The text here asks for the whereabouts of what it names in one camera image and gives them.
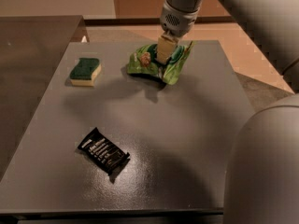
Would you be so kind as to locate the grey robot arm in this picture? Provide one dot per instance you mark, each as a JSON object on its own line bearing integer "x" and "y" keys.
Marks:
{"x": 262, "y": 177}

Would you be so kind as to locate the black rxbar chocolate wrapper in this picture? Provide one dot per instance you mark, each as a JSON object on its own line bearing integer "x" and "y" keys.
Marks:
{"x": 102, "y": 151}

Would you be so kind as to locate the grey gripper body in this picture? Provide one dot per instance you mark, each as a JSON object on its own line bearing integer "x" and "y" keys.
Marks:
{"x": 178, "y": 21}

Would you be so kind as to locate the green and yellow sponge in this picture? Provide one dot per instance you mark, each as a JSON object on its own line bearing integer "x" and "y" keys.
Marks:
{"x": 85, "y": 72}

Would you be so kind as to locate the green rice chip bag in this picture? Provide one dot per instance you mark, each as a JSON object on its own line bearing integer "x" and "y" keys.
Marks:
{"x": 144, "y": 62}

